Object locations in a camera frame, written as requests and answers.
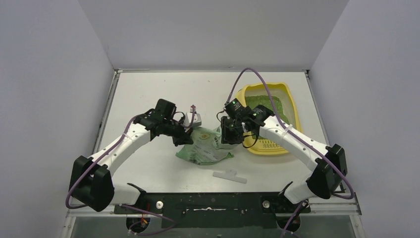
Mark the yellow litter box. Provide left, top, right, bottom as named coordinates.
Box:
left=235, top=82, right=302, bottom=156

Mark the green cat litter bag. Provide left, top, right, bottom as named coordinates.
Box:
left=175, top=126, right=237, bottom=166

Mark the green litter in box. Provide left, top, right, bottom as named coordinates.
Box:
left=245, top=95, right=289, bottom=124

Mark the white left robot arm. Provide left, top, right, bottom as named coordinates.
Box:
left=65, top=99, right=196, bottom=213

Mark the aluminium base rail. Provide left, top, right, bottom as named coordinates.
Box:
left=61, top=199, right=366, bottom=238

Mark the white bag sealing clip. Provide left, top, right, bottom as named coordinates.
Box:
left=212, top=170, right=247, bottom=184

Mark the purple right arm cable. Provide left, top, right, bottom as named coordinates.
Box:
left=224, top=67, right=355, bottom=238

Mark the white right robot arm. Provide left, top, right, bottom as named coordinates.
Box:
left=220, top=99, right=347, bottom=212

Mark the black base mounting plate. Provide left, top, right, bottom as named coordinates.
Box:
left=114, top=192, right=301, bottom=232

